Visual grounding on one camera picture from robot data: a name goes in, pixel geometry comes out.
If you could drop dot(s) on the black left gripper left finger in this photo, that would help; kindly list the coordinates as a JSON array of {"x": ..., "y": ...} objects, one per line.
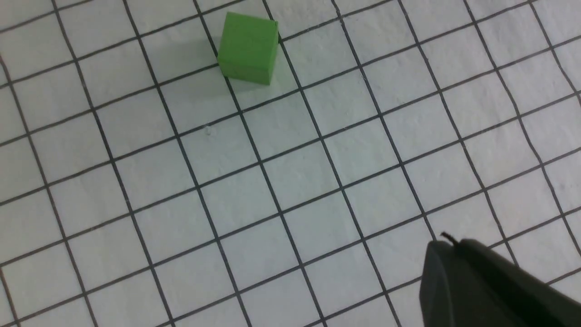
[{"x": 461, "y": 286}]

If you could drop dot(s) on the white grid-pattern tablecloth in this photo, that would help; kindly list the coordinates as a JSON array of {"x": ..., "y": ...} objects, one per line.
[{"x": 140, "y": 187}]

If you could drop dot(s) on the green foam cube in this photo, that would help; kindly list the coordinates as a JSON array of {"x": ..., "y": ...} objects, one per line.
[{"x": 248, "y": 48}]

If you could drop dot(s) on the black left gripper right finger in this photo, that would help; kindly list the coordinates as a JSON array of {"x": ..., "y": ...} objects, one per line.
[{"x": 534, "y": 302}]

